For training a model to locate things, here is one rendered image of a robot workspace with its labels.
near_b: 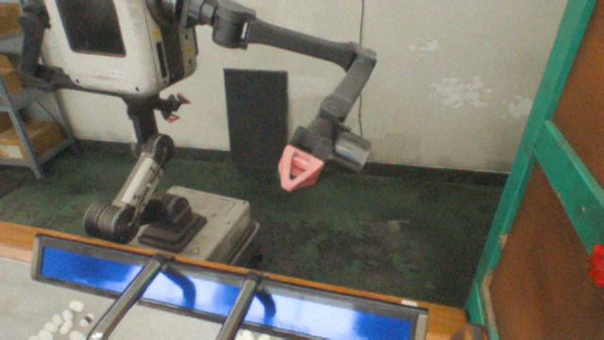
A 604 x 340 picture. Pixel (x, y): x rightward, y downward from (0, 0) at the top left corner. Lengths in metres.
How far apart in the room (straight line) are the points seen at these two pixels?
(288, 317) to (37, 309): 0.77
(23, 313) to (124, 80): 0.66
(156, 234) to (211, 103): 1.48
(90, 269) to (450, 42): 2.30
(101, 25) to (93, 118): 2.27
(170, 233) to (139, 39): 0.77
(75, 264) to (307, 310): 0.38
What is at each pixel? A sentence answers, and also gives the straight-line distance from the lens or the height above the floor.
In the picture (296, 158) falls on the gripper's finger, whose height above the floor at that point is 1.21.
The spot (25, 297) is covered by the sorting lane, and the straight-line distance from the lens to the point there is 1.25.
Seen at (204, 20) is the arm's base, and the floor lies 1.33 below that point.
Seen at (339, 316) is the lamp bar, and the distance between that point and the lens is 0.55.
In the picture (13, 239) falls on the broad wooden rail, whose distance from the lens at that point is 1.42.
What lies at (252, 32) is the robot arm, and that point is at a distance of 1.09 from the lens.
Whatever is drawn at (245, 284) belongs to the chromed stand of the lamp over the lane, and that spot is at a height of 1.12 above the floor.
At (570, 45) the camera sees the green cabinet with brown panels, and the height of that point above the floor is 1.39.
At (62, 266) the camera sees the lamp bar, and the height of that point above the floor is 1.08.
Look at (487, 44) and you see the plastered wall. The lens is 2.64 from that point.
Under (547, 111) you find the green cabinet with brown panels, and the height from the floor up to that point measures 1.28.
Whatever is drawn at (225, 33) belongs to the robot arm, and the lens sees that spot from 1.08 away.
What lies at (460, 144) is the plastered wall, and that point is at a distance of 2.85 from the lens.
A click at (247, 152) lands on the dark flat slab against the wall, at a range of 2.92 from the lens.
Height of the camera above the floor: 1.52
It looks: 32 degrees down
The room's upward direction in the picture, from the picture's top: straight up
